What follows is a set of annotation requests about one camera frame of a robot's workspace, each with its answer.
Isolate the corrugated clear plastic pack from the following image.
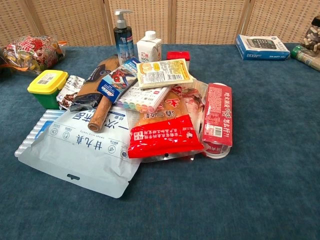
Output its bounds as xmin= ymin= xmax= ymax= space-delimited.
xmin=14 ymin=109 xmax=66 ymax=158

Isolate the blue spider-man toothpaste box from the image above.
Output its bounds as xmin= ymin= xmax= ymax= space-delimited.
xmin=96 ymin=57 xmax=141 ymax=104

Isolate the jar of mixed nuts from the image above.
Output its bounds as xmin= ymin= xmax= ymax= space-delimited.
xmin=300 ymin=15 xmax=320 ymax=51

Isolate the red sleeved cup pack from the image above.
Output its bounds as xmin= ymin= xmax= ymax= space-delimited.
xmin=200 ymin=82 xmax=234 ymax=160

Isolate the blue calculator box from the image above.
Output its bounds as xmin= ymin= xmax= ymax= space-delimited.
xmin=235 ymin=34 xmax=291 ymax=61

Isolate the white drink carton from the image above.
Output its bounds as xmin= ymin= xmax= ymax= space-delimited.
xmin=136 ymin=30 xmax=163 ymax=64

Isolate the red lidded box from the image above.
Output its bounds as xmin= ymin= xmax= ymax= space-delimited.
xmin=166 ymin=50 xmax=191 ymax=70

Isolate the clear plastic red-print bag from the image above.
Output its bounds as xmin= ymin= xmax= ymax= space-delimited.
xmin=138 ymin=79 xmax=209 ymax=163

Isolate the yellow-white label food packet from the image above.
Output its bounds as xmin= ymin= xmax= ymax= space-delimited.
xmin=136 ymin=58 xmax=195 ymax=90

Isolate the yellow lid green container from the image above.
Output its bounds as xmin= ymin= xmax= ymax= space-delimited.
xmin=27 ymin=69 xmax=69 ymax=110

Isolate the green bottle at edge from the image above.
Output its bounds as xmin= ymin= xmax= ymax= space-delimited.
xmin=290 ymin=45 xmax=320 ymax=73

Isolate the red and orange snack bag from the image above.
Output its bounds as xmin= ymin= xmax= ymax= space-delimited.
xmin=127 ymin=85 xmax=205 ymax=159

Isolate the red patterned snack bag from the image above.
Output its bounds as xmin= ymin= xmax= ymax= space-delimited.
xmin=0 ymin=35 xmax=68 ymax=77

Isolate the small brown-white snack packet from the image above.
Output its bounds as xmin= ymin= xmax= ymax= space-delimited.
xmin=55 ymin=75 xmax=87 ymax=111

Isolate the wooden paddle with dark wrap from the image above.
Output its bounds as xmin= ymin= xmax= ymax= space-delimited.
xmin=69 ymin=54 xmax=121 ymax=133

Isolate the pastel highlighter pen pack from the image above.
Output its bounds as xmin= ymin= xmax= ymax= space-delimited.
xmin=116 ymin=85 xmax=171 ymax=114

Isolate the woven folding screen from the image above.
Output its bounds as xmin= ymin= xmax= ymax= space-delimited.
xmin=0 ymin=0 xmax=320 ymax=49

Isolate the dark pump dispenser bottle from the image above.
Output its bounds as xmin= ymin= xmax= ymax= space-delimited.
xmin=113 ymin=9 xmax=136 ymax=66

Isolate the blue table cloth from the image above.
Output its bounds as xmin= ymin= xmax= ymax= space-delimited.
xmin=0 ymin=42 xmax=320 ymax=240

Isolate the large light-blue resealable bag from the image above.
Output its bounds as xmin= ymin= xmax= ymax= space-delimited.
xmin=17 ymin=105 xmax=142 ymax=199

